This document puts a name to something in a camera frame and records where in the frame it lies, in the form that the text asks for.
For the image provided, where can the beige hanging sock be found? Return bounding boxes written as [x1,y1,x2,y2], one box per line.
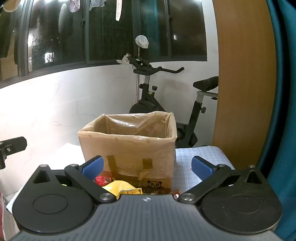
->
[3,0,18,12]

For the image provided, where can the white hanging sock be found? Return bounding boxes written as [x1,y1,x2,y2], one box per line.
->
[115,0,122,22]

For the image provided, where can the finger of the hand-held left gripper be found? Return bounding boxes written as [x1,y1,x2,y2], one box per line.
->
[0,137,27,169]

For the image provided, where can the grey hanging cloth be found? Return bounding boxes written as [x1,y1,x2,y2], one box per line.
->
[89,0,108,11]

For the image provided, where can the yellow snack packet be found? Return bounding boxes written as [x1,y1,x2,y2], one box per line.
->
[102,180,142,200]

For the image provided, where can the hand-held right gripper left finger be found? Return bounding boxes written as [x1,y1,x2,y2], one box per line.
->
[29,156,116,204]

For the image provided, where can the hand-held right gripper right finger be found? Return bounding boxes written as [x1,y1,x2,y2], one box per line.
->
[178,156,269,204]

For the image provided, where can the dark framed window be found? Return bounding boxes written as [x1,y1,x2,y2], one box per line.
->
[0,0,208,87]

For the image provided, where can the brown cardboard box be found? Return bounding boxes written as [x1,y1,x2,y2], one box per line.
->
[77,111,178,189]

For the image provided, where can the white plastic bag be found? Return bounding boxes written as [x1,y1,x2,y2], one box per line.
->
[135,35,149,49]

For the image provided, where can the wooden panel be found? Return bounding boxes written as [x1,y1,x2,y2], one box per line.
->
[211,0,278,171]

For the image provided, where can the crumpled white cloth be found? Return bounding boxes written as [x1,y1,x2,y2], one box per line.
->
[116,53,132,65]

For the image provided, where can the black exercise bike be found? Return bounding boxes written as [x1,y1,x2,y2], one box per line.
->
[126,54,219,149]

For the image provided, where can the dark brown snack packet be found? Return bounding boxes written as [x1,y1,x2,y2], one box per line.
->
[142,186,173,195]

